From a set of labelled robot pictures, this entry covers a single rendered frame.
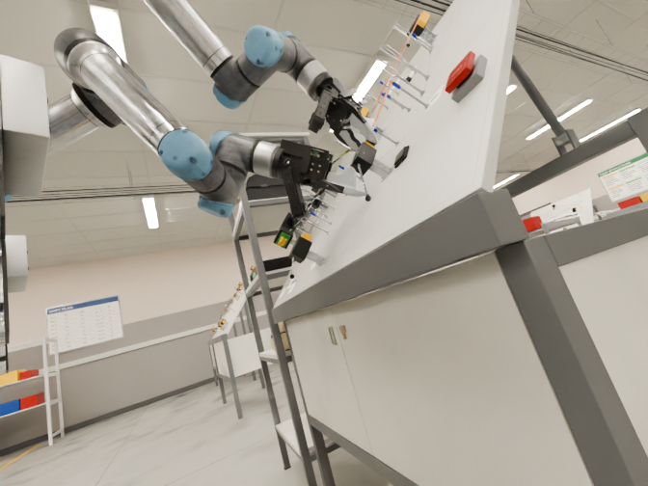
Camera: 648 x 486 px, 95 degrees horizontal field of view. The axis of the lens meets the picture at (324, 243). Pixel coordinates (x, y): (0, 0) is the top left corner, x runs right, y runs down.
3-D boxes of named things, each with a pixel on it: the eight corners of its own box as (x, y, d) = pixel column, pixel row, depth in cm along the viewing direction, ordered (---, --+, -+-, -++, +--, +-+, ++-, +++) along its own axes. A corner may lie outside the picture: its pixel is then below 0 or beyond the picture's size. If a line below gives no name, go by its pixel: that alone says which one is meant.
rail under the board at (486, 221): (500, 246, 32) (476, 191, 33) (274, 323, 136) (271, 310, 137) (531, 237, 34) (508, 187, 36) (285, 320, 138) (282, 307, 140)
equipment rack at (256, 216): (315, 521, 121) (224, 133, 162) (282, 468, 174) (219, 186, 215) (411, 462, 142) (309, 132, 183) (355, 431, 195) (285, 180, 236)
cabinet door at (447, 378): (655, 646, 28) (489, 254, 37) (370, 457, 76) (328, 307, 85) (666, 627, 29) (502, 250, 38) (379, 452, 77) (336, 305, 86)
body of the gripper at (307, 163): (332, 151, 61) (278, 136, 62) (321, 192, 63) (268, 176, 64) (337, 155, 69) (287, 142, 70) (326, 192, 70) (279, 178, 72)
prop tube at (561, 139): (571, 142, 75) (504, 44, 79) (559, 148, 77) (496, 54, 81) (576, 139, 76) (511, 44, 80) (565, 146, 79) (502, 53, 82)
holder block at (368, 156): (363, 175, 71) (348, 167, 70) (368, 161, 74) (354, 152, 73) (372, 165, 68) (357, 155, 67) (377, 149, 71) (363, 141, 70)
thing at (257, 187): (246, 203, 162) (239, 172, 167) (240, 220, 183) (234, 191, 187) (297, 198, 176) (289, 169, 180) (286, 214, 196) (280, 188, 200)
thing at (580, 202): (615, 274, 526) (573, 190, 562) (546, 286, 627) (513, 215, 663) (632, 266, 560) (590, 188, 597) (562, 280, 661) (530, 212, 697)
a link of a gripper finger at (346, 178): (372, 172, 61) (330, 160, 62) (364, 200, 62) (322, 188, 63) (372, 173, 64) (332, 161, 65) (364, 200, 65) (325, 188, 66)
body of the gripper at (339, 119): (369, 103, 74) (337, 68, 75) (349, 112, 70) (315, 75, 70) (355, 125, 81) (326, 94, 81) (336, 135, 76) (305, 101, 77)
